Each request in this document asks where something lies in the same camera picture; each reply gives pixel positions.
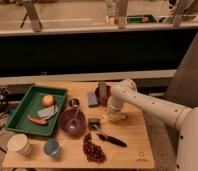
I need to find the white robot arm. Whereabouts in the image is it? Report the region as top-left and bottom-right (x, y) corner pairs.
(108, 79), (198, 171)

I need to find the small metal cup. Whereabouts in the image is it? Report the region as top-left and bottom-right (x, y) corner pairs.
(69, 98), (80, 108)

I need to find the blue plastic cup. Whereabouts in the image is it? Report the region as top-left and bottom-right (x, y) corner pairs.
(43, 139), (60, 157)

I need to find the white paper cup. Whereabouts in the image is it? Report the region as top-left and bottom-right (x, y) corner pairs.
(7, 134), (31, 155)

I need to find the small metal tin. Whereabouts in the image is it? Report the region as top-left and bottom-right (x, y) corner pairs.
(88, 118), (100, 131)

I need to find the blue sponge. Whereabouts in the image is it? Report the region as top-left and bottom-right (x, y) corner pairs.
(88, 92), (99, 107)

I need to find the brown red bowl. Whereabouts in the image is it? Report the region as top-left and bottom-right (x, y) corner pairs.
(95, 85), (111, 106)

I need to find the grey block in bowl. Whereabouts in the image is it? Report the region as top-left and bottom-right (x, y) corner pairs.
(99, 81), (107, 103)

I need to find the purple bowl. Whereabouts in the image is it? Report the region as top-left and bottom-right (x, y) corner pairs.
(58, 109), (86, 137)

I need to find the metal spoon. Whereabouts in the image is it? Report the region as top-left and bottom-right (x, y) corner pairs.
(70, 103), (80, 129)

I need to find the bunch of dark grapes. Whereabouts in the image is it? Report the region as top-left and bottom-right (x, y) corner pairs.
(83, 133), (106, 163)

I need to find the grey cloth piece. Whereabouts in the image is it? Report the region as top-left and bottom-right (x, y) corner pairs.
(37, 105), (58, 120)

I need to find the orange apple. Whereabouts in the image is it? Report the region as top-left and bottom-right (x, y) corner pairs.
(42, 95), (54, 107)

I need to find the red sausage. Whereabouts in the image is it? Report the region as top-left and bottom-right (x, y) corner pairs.
(27, 115), (48, 125)

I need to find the green plastic tray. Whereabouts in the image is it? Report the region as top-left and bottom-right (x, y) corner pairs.
(6, 85), (67, 137)

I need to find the black handled peeler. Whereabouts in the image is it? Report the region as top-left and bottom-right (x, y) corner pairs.
(96, 133), (127, 147)

